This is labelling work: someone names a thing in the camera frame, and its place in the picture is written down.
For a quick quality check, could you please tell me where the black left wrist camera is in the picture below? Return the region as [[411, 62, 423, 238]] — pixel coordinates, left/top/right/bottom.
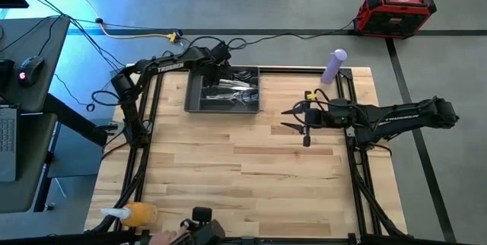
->
[[210, 42, 232, 63]]

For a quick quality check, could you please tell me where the orange spray bottle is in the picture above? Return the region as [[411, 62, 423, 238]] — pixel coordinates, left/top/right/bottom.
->
[[100, 202, 159, 228]]

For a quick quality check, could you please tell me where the yellow extension cord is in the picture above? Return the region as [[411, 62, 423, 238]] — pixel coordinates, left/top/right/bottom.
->
[[97, 17, 180, 43]]

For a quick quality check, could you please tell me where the grey cutlery tray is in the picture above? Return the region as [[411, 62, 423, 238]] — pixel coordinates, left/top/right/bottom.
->
[[183, 65, 261, 115]]

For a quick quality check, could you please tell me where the steel fork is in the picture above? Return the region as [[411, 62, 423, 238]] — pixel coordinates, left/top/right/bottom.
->
[[201, 87, 259, 97], [228, 95, 260, 104], [205, 91, 259, 101]]

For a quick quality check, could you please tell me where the steel knife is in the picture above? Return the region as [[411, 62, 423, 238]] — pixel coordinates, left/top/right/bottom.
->
[[218, 78, 252, 88], [224, 83, 259, 91]]

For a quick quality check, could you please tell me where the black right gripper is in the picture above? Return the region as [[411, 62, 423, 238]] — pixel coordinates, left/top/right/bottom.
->
[[280, 91, 332, 148]]

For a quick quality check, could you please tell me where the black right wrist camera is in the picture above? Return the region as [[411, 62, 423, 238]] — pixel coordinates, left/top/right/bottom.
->
[[306, 107, 324, 128]]

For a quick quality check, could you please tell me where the black computer mouse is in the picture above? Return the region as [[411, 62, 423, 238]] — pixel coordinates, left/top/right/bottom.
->
[[14, 55, 46, 87]]

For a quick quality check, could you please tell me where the black power cable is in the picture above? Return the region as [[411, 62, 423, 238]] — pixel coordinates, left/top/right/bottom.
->
[[228, 19, 357, 51]]

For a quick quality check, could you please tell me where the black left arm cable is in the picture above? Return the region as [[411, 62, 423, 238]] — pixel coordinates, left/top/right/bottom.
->
[[161, 34, 248, 58]]

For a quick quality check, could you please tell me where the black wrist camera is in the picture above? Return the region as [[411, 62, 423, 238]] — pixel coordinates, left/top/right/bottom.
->
[[306, 107, 324, 128], [210, 42, 232, 63]]

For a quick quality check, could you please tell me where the black table-level camera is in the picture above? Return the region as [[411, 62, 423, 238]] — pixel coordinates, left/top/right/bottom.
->
[[191, 206, 213, 224]]

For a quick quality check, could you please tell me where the black desk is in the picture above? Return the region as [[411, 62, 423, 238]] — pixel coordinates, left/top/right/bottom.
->
[[0, 16, 72, 215]]

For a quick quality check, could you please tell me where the periwinkle spray bottle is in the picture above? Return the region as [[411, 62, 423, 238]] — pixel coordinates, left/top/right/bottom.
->
[[320, 48, 349, 85]]

